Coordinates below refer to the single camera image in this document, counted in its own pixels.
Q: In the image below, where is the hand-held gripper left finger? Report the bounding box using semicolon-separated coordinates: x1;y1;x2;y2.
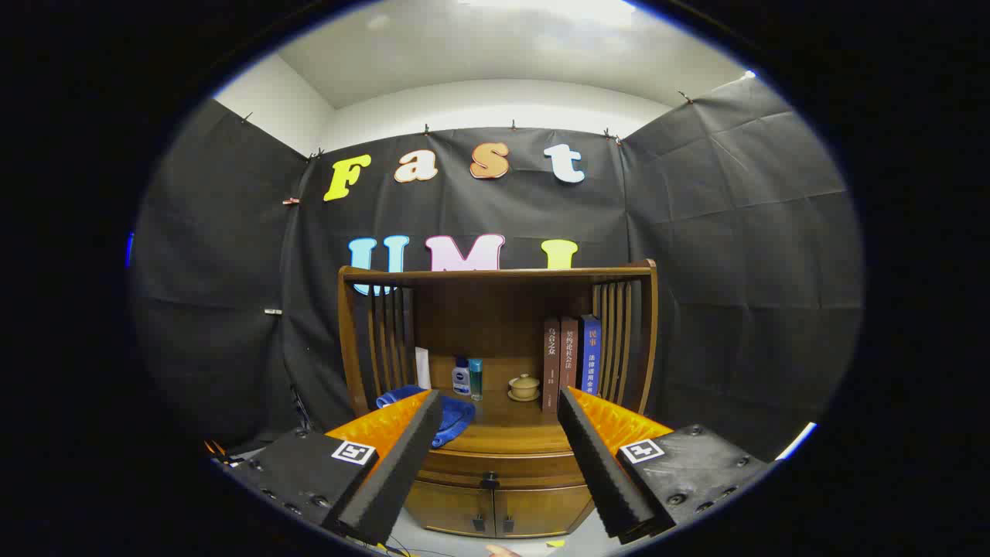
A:
219;389;444;547

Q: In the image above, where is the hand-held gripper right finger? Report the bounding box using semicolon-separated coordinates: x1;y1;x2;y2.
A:
557;386;776;545

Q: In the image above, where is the wooden drawer with black knob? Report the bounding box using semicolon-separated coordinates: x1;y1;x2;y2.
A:
422;451;587;490

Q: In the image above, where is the wooden cabinet door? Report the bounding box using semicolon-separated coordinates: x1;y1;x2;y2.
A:
495;486;595;538
404;481;496;536

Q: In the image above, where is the wooden countertop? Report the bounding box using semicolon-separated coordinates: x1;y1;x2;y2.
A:
422;396;589;457

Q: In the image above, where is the wooden cabinet with shelf hutch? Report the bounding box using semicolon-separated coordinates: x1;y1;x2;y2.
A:
337;259;659;539

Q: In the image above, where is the blue folded towel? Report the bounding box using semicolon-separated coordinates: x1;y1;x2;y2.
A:
376;384;476;449

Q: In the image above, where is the blue book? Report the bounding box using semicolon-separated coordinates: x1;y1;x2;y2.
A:
579;314;603;397

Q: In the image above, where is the dark brown book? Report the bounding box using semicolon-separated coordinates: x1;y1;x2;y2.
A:
541;316;562;413

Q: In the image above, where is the reddish brown book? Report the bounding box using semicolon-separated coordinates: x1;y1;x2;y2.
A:
559;316;581;391

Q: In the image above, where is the black backdrop cloth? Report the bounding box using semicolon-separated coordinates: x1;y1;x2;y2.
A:
128;77;865;465

